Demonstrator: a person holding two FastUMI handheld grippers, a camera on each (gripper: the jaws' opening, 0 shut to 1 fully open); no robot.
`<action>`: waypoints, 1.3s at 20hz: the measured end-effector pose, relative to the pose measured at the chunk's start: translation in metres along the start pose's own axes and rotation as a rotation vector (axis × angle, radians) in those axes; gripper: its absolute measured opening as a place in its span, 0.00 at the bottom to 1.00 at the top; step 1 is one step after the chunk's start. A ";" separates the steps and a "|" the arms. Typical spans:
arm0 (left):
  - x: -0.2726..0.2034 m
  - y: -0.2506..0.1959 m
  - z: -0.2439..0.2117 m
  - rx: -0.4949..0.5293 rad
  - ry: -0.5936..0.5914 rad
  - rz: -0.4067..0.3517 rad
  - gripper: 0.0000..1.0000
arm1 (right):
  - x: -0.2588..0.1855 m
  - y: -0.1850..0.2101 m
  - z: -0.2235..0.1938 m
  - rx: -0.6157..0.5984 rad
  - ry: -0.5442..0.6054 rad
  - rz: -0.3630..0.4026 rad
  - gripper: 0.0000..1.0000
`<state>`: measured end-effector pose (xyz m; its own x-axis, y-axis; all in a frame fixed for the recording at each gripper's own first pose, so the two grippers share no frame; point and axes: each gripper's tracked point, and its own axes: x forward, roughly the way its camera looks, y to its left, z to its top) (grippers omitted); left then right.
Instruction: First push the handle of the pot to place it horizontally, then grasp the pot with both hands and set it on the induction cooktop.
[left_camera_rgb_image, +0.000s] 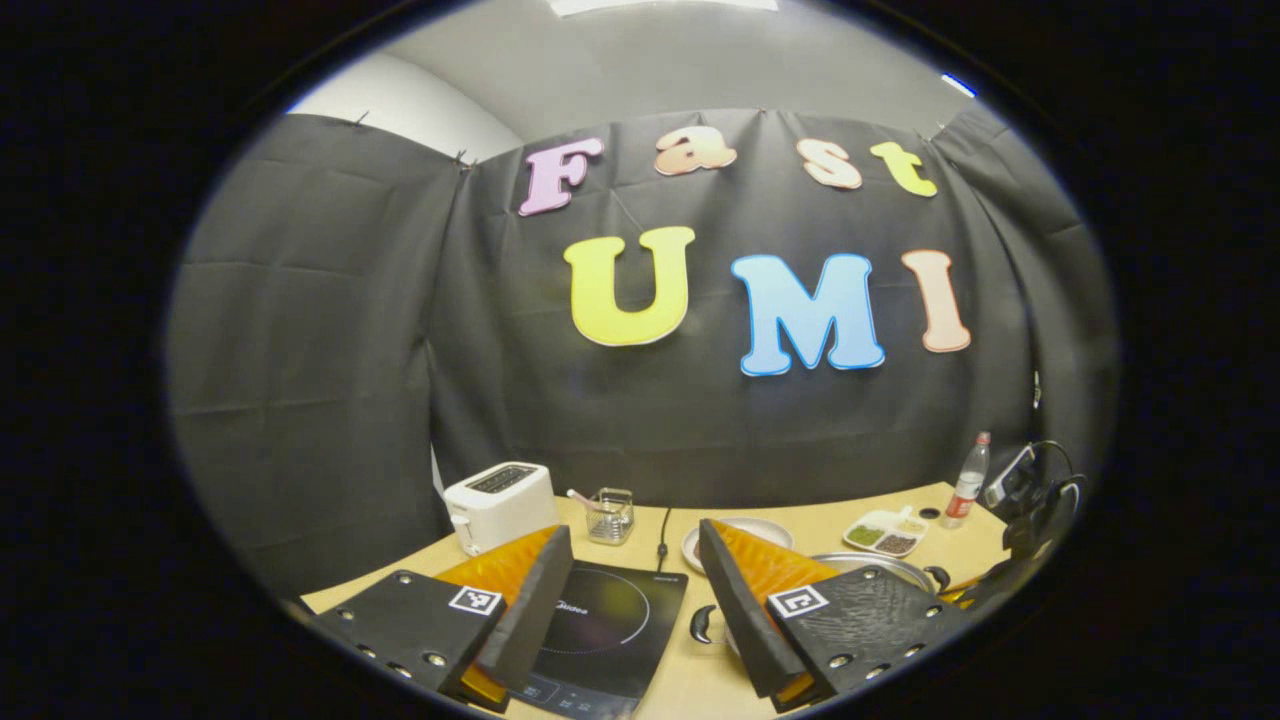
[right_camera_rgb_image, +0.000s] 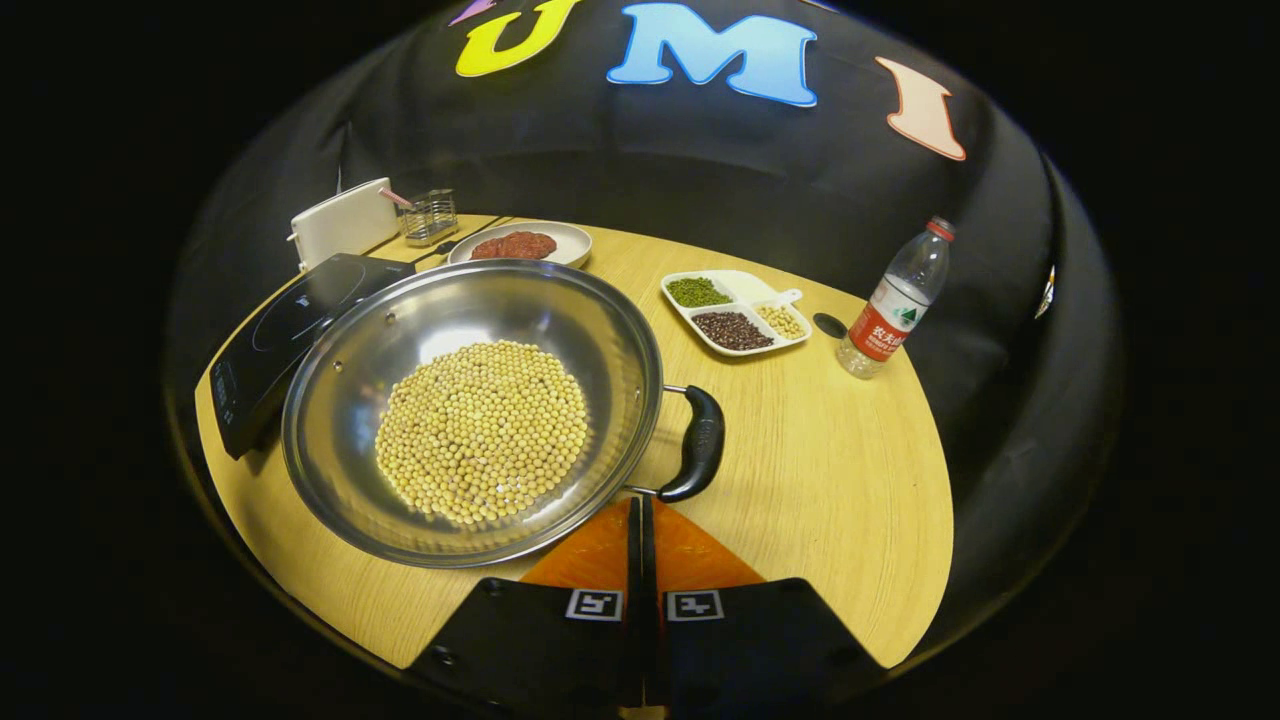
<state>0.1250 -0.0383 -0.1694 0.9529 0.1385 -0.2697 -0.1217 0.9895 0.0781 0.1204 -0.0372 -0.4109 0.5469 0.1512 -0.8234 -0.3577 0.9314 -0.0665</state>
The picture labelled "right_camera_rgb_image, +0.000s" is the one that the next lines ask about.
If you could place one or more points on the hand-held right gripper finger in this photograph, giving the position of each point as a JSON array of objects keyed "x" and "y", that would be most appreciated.
[
  {"x": 650, "y": 640},
  {"x": 633, "y": 640}
]

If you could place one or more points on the black induction cooktop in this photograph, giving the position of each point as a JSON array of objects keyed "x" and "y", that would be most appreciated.
[{"x": 290, "y": 320}]

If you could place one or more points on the pile of yellow soybeans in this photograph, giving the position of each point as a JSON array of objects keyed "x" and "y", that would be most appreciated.
[{"x": 480, "y": 430}]

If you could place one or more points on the white divided bean dish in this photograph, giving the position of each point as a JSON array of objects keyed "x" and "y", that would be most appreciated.
[{"x": 740, "y": 285}]

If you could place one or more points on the clear water bottle red label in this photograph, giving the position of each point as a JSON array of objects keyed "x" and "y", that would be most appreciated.
[{"x": 885, "y": 325}]

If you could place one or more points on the white round plate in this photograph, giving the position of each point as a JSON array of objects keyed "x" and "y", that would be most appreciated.
[{"x": 572, "y": 240}]

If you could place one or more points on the red meat patty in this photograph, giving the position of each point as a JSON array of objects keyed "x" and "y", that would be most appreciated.
[
  {"x": 535, "y": 244},
  {"x": 490, "y": 248}
]

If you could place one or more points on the black backdrop cloth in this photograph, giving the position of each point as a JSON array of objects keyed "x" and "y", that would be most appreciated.
[{"x": 700, "y": 180}]

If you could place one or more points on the pink straw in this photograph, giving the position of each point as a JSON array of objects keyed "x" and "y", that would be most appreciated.
[{"x": 395, "y": 197}]

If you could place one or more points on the white toaster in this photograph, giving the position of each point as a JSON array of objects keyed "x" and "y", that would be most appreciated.
[{"x": 345, "y": 225}]

